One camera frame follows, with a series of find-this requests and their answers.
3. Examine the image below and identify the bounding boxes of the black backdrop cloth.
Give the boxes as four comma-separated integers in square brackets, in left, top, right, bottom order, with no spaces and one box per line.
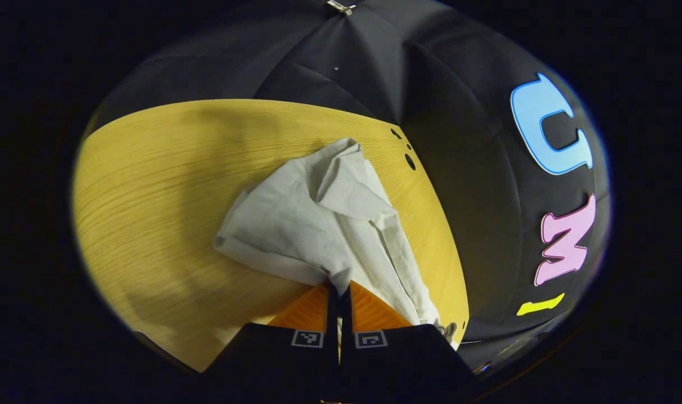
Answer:
[94,0,612,372]

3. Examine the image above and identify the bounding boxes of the white jeans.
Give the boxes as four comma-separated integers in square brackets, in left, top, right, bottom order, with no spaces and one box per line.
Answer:
[214,137,459,350]

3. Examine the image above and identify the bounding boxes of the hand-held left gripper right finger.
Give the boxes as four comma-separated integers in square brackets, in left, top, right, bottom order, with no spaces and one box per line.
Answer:
[340,280,477,404]

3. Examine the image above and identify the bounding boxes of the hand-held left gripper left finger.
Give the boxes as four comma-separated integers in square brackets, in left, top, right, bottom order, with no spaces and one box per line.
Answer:
[204,281,340,404]

